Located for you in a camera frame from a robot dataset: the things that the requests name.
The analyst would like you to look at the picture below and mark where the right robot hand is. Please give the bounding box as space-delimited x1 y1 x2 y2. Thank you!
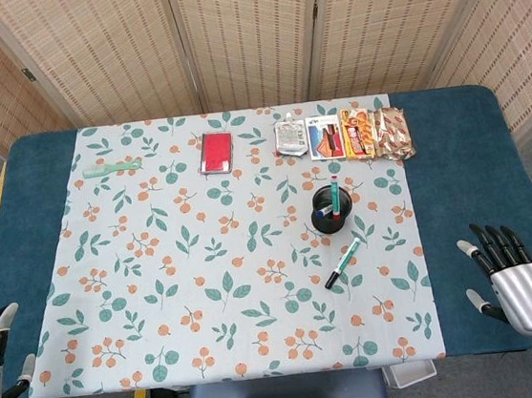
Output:
454 217 532 344

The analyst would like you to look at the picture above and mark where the teal pen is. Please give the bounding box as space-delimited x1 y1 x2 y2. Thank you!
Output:
319 236 368 291

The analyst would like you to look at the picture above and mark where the black mesh pen holder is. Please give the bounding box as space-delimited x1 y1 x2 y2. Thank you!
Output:
306 180 359 238

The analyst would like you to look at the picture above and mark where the green marker with red cap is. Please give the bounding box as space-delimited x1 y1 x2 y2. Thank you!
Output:
326 174 347 222

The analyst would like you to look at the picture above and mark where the white plastic box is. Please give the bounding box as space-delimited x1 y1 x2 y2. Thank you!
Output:
380 359 439 391

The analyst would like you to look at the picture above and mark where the blue table cover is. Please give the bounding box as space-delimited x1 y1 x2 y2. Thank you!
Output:
0 75 532 398

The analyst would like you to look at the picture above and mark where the gold snack wrapper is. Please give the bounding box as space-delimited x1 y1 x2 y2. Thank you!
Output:
369 104 418 164

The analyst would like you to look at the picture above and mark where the orange snack wrapper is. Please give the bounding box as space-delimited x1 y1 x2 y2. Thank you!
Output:
337 104 379 162

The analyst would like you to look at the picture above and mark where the floral print tablecloth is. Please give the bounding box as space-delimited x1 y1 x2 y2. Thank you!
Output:
0 89 448 398

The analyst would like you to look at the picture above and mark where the white ice cream packet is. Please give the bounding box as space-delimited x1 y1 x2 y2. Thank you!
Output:
304 113 349 163

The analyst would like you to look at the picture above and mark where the clear plastic snack bag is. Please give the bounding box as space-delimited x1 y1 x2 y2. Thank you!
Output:
270 109 312 159

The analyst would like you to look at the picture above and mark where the red notebook with dark cover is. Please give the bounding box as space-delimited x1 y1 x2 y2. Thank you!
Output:
194 129 238 178

